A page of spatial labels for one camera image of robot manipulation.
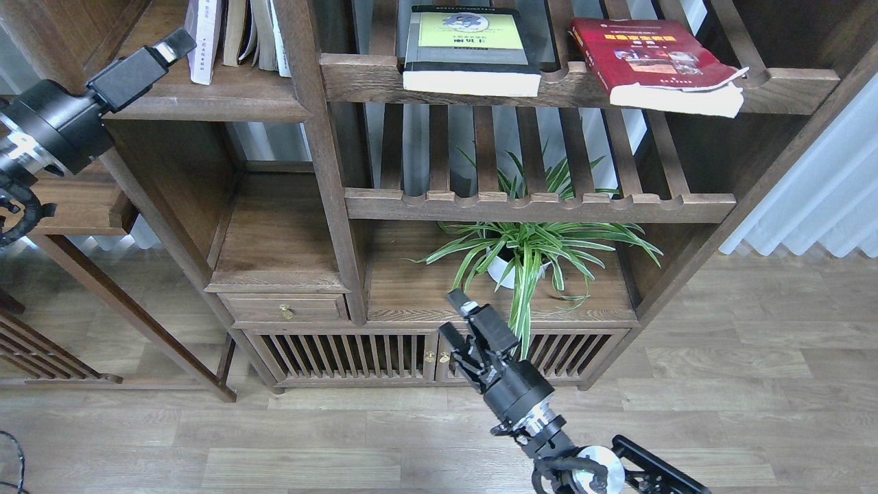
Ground brass cabinet door knobs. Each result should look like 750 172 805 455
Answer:
424 351 451 363

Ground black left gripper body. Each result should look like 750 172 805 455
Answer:
2 80 113 177

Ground brass drawer knob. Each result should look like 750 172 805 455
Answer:
278 304 295 320

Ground green spider plant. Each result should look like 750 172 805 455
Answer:
405 141 663 371

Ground pale lilac paperback book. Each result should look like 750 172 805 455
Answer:
184 1 224 85

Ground red paperback book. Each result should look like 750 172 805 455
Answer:
570 18 747 118

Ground yellow and black book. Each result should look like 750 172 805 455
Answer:
402 4 541 97

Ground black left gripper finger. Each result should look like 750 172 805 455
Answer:
86 28 195 115

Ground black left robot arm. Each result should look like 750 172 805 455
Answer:
1 28 195 246

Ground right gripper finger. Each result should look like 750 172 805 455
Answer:
438 322 481 368
446 289 519 357

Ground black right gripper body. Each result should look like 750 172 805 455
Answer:
457 350 558 436

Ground upright tan book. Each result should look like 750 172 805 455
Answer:
222 0 250 67

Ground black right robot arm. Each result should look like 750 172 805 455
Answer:
439 289 708 493

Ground dark wooden bookshelf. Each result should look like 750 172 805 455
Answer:
0 0 878 395

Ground white plant pot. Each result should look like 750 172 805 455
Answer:
484 248 551 290

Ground white curtain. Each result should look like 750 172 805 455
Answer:
720 78 877 257

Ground upright white books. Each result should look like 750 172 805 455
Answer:
250 1 292 78

